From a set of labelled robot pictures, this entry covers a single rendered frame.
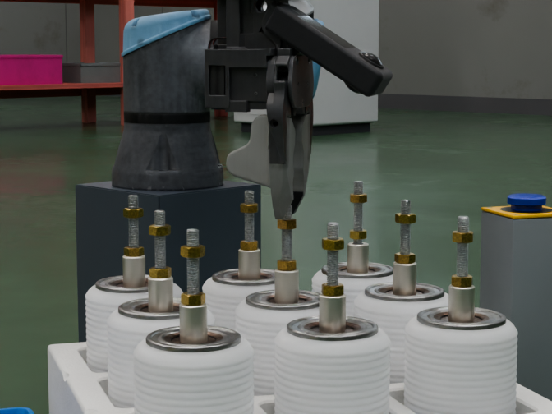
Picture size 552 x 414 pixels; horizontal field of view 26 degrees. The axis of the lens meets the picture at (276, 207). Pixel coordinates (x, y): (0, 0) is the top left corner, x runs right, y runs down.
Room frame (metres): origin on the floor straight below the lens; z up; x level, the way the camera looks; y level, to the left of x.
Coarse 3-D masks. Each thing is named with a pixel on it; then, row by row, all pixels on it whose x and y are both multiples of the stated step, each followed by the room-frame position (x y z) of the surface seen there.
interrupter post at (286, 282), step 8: (280, 272) 1.07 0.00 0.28; (288, 272) 1.07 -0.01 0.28; (296, 272) 1.07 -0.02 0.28; (280, 280) 1.07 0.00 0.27; (288, 280) 1.07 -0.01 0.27; (296, 280) 1.07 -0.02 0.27; (280, 288) 1.07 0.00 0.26; (288, 288) 1.07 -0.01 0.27; (296, 288) 1.07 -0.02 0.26; (280, 296) 1.07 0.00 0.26; (288, 296) 1.07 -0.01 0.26; (296, 296) 1.07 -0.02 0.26
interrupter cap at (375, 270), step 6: (342, 264) 1.25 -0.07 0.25; (372, 264) 1.25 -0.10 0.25; (378, 264) 1.25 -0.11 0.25; (384, 264) 1.25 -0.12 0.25; (324, 270) 1.21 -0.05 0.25; (342, 270) 1.23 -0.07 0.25; (372, 270) 1.23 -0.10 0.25; (378, 270) 1.22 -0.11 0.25; (384, 270) 1.22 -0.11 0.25; (390, 270) 1.21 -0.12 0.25; (342, 276) 1.19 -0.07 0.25; (348, 276) 1.19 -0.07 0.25; (354, 276) 1.19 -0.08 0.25; (360, 276) 1.19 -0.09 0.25; (366, 276) 1.19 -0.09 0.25; (372, 276) 1.19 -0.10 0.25; (378, 276) 1.19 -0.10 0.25; (384, 276) 1.20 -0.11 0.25
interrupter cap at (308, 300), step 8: (248, 296) 1.08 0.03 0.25; (256, 296) 1.09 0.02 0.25; (264, 296) 1.09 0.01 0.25; (272, 296) 1.09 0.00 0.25; (304, 296) 1.09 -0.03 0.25; (312, 296) 1.09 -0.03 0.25; (248, 304) 1.06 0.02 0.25; (256, 304) 1.05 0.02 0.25; (264, 304) 1.05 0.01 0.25; (272, 304) 1.05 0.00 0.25; (280, 304) 1.05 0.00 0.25; (288, 304) 1.05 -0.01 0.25; (296, 304) 1.05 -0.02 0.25; (304, 304) 1.05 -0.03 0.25; (312, 304) 1.05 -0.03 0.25
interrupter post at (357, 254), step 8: (352, 248) 1.22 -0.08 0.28; (360, 248) 1.22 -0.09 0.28; (368, 248) 1.22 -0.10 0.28; (352, 256) 1.22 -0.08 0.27; (360, 256) 1.22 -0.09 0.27; (368, 256) 1.23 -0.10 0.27; (352, 264) 1.22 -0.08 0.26; (360, 264) 1.22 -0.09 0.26; (368, 264) 1.23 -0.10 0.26; (352, 272) 1.22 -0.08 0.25; (360, 272) 1.22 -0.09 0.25
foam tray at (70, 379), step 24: (48, 360) 1.19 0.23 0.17; (72, 360) 1.14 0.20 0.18; (48, 384) 1.20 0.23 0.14; (72, 384) 1.05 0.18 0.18; (96, 384) 1.05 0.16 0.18; (72, 408) 1.04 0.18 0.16; (96, 408) 0.98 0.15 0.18; (120, 408) 0.98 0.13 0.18; (264, 408) 1.00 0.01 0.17; (408, 408) 0.98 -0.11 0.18; (528, 408) 0.99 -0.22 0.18
